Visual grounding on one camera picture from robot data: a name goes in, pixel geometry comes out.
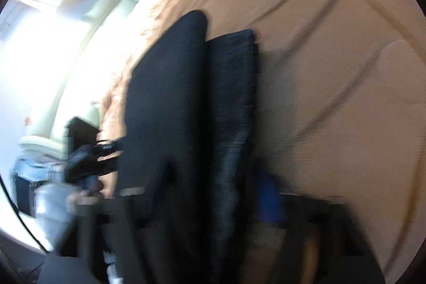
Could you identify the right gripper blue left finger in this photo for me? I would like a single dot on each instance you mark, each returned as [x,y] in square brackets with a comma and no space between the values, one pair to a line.
[120,236]

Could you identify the brown bed blanket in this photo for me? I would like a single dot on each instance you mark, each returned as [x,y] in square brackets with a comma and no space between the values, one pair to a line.
[342,102]

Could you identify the black denim pants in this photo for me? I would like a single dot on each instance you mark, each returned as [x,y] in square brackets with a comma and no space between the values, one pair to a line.
[186,174]

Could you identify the person's left hand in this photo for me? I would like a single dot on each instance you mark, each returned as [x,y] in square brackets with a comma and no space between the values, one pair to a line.
[90,196]

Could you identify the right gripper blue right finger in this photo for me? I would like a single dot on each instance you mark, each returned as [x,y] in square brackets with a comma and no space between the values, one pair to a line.
[342,252]

